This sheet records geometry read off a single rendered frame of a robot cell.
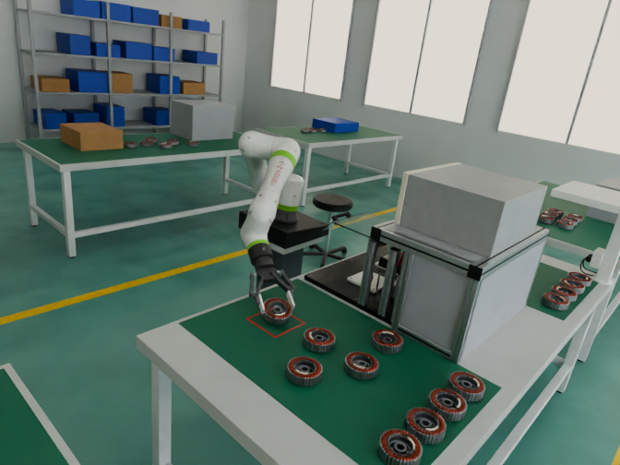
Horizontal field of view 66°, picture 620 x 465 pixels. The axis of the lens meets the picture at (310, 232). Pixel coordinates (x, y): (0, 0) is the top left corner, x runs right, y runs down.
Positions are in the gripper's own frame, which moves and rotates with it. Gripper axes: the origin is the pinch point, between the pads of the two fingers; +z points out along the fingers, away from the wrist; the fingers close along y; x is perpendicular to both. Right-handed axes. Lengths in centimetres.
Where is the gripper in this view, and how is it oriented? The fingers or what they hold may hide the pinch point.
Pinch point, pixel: (277, 305)
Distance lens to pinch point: 178.1
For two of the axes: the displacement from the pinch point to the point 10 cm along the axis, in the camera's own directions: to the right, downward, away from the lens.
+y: -9.0, 0.6, -4.3
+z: 3.2, 7.7, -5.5
